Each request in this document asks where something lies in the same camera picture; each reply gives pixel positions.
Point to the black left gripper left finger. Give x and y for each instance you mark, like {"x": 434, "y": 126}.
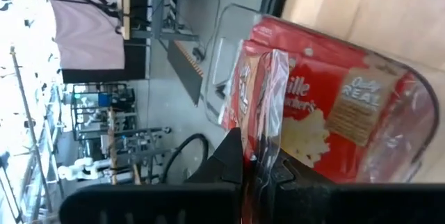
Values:
{"x": 226, "y": 168}

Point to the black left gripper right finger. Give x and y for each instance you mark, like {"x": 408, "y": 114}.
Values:
{"x": 292, "y": 178}

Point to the red popcorn bag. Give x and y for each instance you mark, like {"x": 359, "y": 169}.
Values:
{"x": 274, "y": 95}
{"x": 330, "y": 78}

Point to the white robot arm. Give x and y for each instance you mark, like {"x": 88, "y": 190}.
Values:
{"x": 87, "y": 168}

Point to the black striped floor mat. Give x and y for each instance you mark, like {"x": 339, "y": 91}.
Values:
{"x": 184, "y": 78}

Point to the clear plastic basket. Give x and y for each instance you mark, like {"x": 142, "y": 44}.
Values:
{"x": 422, "y": 130}

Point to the wooden table top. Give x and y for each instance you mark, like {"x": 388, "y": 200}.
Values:
{"x": 123, "y": 8}

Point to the pink fabric curtain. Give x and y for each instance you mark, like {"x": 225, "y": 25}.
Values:
{"x": 87, "y": 36}

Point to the grey metal table frame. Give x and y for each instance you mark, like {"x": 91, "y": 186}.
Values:
{"x": 158, "y": 1}

